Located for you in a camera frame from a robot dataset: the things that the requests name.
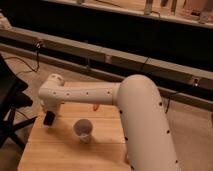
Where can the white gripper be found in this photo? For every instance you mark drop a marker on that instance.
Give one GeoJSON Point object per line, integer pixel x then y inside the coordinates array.
{"type": "Point", "coordinates": [52, 107]}

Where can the black eraser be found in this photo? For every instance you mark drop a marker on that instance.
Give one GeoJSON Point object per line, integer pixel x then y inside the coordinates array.
{"type": "Point", "coordinates": [49, 118]}

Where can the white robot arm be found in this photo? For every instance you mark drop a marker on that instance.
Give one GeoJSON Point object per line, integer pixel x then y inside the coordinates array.
{"type": "Point", "coordinates": [145, 126]}

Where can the white paper cup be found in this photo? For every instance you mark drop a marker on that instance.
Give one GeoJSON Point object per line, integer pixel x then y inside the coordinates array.
{"type": "Point", "coordinates": [83, 130]}

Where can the orange carrot toy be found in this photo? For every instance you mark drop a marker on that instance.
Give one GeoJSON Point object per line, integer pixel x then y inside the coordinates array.
{"type": "Point", "coordinates": [95, 107]}

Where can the black office chair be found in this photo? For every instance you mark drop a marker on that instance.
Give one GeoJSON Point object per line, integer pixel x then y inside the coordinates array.
{"type": "Point", "coordinates": [12, 98]}

